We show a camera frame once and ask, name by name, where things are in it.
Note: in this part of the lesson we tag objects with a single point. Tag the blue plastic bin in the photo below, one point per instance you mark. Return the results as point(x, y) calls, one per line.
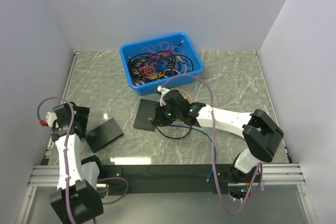
point(150, 63)

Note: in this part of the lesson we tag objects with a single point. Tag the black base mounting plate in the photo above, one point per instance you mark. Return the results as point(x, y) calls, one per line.
point(149, 179)

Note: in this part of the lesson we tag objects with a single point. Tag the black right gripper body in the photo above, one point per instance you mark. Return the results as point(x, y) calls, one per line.
point(166, 115)

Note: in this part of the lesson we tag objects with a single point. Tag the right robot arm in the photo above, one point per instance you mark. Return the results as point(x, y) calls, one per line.
point(261, 134)

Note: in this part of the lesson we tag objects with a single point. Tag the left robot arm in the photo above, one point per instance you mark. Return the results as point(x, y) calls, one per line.
point(76, 199)

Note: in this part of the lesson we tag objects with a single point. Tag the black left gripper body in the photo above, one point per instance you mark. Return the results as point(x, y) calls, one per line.
point(81, 116)

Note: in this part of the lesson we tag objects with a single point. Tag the black network switch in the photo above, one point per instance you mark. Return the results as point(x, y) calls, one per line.
point(145, 111)

